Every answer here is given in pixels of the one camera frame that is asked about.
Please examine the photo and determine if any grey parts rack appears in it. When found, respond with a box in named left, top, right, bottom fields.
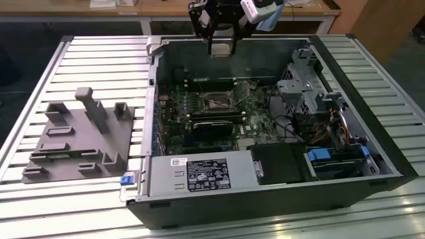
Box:
left=20, top=87, right=137, bottom=185

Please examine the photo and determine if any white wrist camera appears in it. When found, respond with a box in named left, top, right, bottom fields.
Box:
left=240, top=0, right=266, bottom=24

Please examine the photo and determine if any grey power supply unit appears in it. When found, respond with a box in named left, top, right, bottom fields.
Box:
left=145, top=150, right=262, bottom=197

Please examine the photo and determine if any yellow wire bundle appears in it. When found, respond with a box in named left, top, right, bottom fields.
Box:
left=312, top=128, right=332, bottom=145

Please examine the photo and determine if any black open PC case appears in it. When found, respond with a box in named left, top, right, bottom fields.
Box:
left=125, top=33, right=420, bottom=231

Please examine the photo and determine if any brown wooden cabinet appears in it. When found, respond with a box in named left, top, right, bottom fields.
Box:
left=350, top=0, right=425, bottom=65

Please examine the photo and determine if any perforated metal drive cage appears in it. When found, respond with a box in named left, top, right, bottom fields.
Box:
left=274, top=48, right=346, bottom=118

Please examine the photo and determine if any green RAM stick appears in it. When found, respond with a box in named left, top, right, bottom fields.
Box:
left=45, top=153, right=83, bottom=159

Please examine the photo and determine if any blue case latch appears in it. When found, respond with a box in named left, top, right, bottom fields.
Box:
left=120, top=171, right=139, bottom=186

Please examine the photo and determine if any hard disk in blue carrier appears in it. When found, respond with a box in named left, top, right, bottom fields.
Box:
left=306, top=148, right=365, bottom=180

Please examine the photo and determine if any CPU socket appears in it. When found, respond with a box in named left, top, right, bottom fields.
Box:
left=198, top=91, right=238, bottom=112

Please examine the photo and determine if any wooden desk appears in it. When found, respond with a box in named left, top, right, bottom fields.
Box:
left=0, top=0, right=342, bottom=35

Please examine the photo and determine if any grey case handle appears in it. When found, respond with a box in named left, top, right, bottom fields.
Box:
left=145, top=36, right=168, bottom=57

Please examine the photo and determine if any green motherboard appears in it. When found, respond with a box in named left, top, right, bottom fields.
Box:
left=156, top=74, right=286, bottom=155

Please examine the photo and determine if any black graphics card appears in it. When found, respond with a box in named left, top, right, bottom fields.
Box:
left=192, top=120, right=233, bottom=137

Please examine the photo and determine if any silver chipset heatsink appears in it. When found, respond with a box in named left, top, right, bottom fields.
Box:
left=237, top=138, right=262, bottom=147

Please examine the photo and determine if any black plastic shroud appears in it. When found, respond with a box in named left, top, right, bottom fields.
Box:
left=248, top=143, right=313, bottom=186

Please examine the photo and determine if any metal socket cover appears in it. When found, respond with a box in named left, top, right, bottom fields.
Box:
left=232, top=79, right=260, bottom=97

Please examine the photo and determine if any black cable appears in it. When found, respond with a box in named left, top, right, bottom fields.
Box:
left=269, top=115, right=308, bottom=144

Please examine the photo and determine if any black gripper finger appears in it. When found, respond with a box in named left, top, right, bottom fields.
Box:
left=188, top=1, right=216, bottom=55
left=232, top=7, right=254, bottom=54

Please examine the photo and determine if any orange wire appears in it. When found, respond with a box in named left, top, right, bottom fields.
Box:
left=337, top=125, right=352, bottom=141

